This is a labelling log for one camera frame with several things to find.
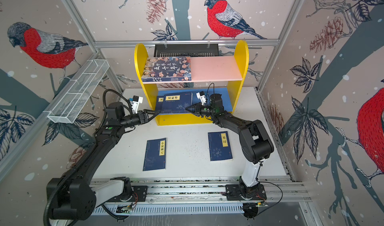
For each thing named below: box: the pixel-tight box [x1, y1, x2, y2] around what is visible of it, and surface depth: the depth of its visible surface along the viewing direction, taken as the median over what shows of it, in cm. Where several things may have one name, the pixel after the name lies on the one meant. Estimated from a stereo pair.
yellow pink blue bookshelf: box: [135, 40, 249, 126], surface depth 85 cm
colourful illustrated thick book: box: [141, 56, 192, 82], surface depth 73 cm
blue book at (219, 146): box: [207, 131, 233, 162], surface depth 90 cm
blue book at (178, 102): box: [161, 92, 193, 112], surface depth 90 cm
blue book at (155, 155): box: [142, 137, 168, 172], surface depth 87 cm
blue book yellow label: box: [155, 95, 164, 111], surface depth 95 cm
